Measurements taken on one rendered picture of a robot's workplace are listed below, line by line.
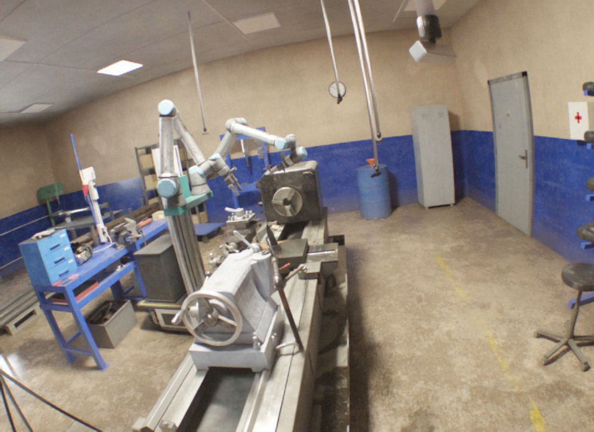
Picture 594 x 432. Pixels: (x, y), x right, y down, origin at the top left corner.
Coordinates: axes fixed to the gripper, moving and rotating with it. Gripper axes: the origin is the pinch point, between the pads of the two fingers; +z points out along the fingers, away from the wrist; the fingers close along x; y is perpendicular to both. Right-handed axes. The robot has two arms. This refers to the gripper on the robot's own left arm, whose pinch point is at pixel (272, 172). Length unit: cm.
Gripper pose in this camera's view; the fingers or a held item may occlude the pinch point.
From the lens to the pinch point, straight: 269.3
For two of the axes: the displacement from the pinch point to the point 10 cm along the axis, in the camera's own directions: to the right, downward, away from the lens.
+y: 5.4, 8.3, 1.4
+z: -7.9, 4.5, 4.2
